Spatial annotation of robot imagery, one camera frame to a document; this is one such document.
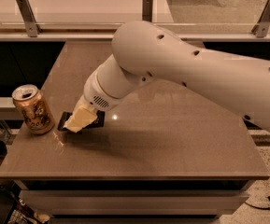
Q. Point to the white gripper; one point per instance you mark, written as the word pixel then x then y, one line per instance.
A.
pixel 94 94

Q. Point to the metal railing bracket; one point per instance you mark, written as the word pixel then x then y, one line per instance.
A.
pixel 260 29
pixel 31 26
pixel 147 10

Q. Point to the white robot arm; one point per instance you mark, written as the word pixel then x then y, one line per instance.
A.
pixel 143 52

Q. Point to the grey table with drawer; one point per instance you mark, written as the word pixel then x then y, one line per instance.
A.
pixel 164 151

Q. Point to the gold La Croix can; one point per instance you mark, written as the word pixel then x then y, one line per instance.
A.
pixel 33 107

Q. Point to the left metal railing bracket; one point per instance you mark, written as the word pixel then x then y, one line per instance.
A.
pixel 31 26

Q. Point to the right metal railing bracket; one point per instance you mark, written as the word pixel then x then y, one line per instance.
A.
pixel 260 29

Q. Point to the black rxbar chocolate bar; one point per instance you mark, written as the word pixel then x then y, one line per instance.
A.
pixel 99 122

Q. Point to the middle metal railing bracket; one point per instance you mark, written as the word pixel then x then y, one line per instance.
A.
pixel 147 10

